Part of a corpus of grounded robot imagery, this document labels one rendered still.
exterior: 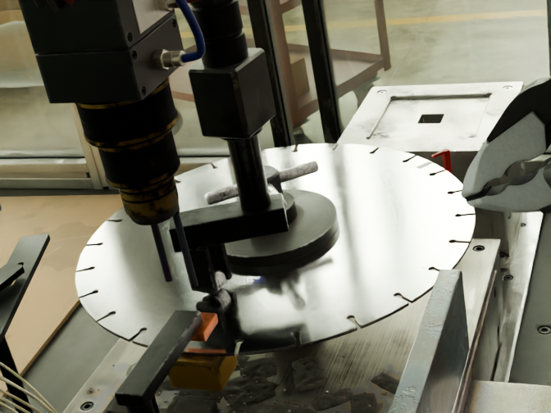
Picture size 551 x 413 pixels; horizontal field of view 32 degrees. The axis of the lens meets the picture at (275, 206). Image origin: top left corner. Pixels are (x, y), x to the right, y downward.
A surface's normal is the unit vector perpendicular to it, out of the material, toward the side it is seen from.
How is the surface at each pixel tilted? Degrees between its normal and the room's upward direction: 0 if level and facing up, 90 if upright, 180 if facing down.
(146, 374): 0
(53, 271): 0
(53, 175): 90
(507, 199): 89
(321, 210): 5
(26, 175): 90
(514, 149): 89
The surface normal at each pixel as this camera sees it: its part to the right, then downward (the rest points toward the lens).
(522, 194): -0.51, 0.47
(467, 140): -0.18, -0.87
